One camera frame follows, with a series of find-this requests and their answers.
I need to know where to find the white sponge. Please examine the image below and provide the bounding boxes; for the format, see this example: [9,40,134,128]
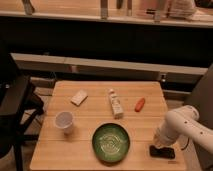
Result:
[71,90,88,106]

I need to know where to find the black chair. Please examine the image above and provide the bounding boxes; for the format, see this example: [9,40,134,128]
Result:
[0,40,44,171]

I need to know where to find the white paper cup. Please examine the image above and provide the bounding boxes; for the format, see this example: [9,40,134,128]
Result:
[54,111,74,134]

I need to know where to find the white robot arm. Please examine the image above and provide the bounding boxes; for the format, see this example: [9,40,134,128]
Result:
[153,105,213,154]

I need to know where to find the orange carrot toy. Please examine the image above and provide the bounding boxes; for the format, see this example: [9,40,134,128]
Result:
[134,98,145,112]

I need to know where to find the black cable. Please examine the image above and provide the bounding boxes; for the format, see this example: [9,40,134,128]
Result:
[180,135,191,151]

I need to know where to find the white tube bottle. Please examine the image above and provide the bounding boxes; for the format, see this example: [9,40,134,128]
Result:
[109,89,124,119]

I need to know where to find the green bowl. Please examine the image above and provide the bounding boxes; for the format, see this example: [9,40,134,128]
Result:
[92,123,130,163]

